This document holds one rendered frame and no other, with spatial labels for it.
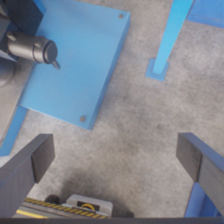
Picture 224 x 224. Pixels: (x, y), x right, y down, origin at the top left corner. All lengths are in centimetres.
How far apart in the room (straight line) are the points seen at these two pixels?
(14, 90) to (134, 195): 102
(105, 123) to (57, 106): 33
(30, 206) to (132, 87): 89
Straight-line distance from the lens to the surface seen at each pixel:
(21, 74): 126
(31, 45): 77
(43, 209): 94
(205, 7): 134
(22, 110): 131
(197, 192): 119
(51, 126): 123
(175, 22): 74
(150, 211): 118
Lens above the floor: 109
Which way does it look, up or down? 78 degrees down
